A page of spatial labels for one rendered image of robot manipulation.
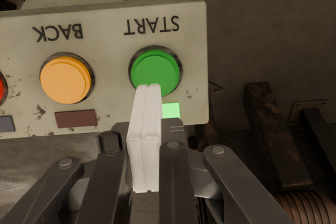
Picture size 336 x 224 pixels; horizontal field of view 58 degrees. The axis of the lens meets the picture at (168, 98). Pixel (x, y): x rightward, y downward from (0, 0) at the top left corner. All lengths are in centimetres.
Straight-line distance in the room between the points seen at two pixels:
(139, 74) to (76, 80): 5
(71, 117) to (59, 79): 4
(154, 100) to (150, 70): 8
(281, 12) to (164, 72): 76
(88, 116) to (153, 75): 7
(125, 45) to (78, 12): 4
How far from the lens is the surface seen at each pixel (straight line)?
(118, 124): 17
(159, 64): 24
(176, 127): 16
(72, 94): 26
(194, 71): 26
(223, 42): 98
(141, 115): 15
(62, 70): 26
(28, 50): 28
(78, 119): 28
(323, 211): 84
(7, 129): 31
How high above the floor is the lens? 80
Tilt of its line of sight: 47 degrees down
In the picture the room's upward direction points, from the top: 176 degrees clockwise
